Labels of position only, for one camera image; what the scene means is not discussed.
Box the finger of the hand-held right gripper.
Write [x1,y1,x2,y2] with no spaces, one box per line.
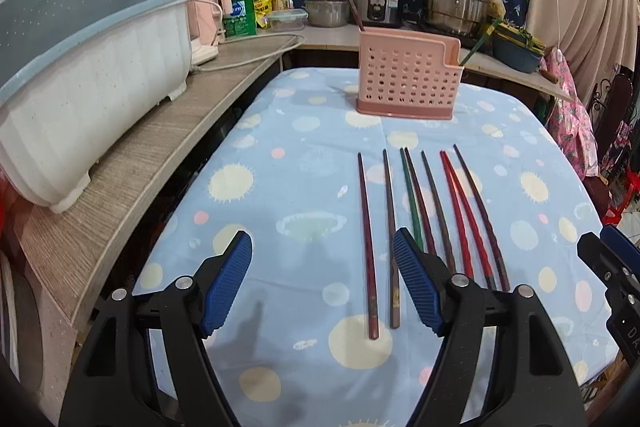
[576,231,629,309]
[599,224,640,289]

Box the blue planet print tablecloth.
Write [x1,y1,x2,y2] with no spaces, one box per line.
[132,66,621,427]

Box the dark brown twisted chopstick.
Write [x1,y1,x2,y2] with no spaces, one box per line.
[453,144,512,294]

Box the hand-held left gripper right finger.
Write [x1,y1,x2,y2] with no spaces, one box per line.
[391,227,588,427]

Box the green tin can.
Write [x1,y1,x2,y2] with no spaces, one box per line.
[223,0,258,39]

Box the white dish drainer tub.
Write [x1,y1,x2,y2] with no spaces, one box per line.
[0,0,195,214]

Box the pink electric kettle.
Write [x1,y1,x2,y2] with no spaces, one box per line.
[189,0,234,64]

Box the wooden shelf board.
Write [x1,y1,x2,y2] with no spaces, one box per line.
[292,24,576,104]

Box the yellow packet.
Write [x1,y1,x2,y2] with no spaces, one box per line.
[253,0,274,30]

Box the grey wooden counter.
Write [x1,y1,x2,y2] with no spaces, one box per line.
[15,32,306,333]

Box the pink floral garment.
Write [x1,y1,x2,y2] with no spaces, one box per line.
[544,51,599,178]

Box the red stool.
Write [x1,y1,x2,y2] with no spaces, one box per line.
[601,191,632,228]

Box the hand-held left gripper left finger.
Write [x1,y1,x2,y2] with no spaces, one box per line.
[60,229,253,427]

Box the maroon chopstick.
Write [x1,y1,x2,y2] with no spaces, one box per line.
[404,147,439,260]

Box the blue basin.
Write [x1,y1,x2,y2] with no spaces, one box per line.
[492,27,547,74]

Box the dark ornate chair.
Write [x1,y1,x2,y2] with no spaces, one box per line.
[590,72,637,180]

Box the clear food container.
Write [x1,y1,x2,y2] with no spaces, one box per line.
[262,9,309,32]

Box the pink perforated utensil holder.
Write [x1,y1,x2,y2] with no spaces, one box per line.
[356,27,463,118]

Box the green chopstick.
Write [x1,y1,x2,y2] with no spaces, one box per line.
[457,18,502,68]
[399,148,426,254]

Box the small steel pot with lid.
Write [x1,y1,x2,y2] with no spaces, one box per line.
[305,0,351,28]

